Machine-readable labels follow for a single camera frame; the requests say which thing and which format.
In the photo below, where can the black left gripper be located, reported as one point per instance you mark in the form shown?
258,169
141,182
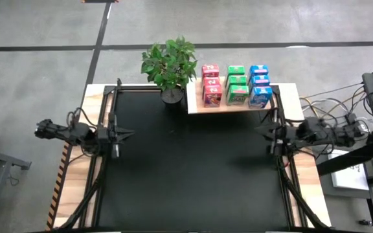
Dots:
107,134

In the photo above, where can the white board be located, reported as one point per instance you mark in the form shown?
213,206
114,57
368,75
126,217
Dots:
348,178

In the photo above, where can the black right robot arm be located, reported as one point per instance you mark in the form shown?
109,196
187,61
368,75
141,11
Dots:
312,131

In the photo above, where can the yellow black hazard tape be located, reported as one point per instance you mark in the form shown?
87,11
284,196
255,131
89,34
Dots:
58,184

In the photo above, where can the red cereal box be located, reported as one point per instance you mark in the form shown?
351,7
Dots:
211,81
210,70
212,96

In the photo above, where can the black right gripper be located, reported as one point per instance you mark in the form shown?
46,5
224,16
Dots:
283,134

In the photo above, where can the grey side table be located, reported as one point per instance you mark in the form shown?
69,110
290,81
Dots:
342,204

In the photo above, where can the black metal table frame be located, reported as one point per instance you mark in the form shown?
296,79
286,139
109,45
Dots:
108,88

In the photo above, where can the green potted plant black pot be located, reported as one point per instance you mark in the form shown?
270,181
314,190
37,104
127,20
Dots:
170,64

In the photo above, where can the brown board edge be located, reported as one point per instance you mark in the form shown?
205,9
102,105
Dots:
99,1

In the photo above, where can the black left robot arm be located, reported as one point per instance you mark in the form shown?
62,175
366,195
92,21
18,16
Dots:
76,132

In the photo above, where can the black table mat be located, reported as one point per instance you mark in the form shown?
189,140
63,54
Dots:
173,181

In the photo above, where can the blue cereal box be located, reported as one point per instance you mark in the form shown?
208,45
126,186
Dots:
258,69
259,97
259,81

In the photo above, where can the wooden shelf board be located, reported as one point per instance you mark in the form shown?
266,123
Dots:
225,109

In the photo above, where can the black diagonal beam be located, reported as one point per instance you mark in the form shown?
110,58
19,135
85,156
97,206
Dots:
345,161

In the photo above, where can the small black floor object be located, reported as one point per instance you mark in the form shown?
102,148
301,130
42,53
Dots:
364,222

